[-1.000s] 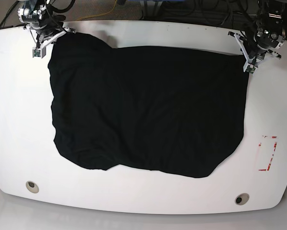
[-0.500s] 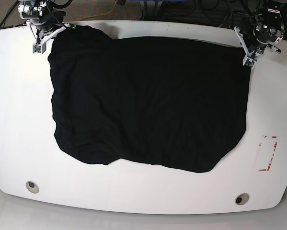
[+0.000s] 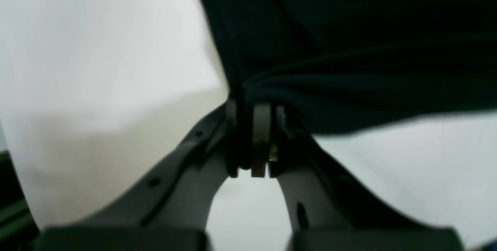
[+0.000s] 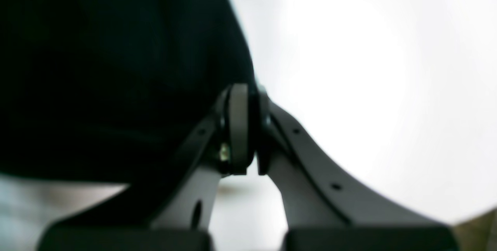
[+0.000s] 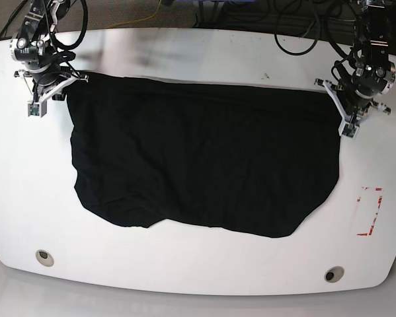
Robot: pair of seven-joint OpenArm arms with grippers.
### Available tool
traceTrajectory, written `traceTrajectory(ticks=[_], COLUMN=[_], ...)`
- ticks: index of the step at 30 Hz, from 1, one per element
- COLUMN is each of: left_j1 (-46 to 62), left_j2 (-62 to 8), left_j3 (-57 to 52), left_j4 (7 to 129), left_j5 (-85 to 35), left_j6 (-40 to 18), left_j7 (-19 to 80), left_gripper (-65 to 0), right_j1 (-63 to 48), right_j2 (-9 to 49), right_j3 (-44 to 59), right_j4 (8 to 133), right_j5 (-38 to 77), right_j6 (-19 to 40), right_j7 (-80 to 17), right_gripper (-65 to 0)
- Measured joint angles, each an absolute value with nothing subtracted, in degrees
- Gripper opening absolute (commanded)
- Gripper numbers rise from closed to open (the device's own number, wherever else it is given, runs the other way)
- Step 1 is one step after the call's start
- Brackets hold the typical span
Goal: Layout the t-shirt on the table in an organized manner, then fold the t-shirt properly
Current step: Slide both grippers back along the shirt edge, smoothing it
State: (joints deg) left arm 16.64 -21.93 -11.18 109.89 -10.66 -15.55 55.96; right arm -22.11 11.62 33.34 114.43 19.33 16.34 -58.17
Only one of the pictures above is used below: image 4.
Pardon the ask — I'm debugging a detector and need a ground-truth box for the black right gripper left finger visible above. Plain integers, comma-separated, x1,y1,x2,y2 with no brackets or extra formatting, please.
38,84,253,251

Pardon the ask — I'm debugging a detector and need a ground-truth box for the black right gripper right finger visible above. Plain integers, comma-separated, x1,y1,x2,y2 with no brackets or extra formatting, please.
256,87,459,251

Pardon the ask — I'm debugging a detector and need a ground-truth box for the black t-shirt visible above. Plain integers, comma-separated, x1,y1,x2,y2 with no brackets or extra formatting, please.
0,0,259,224

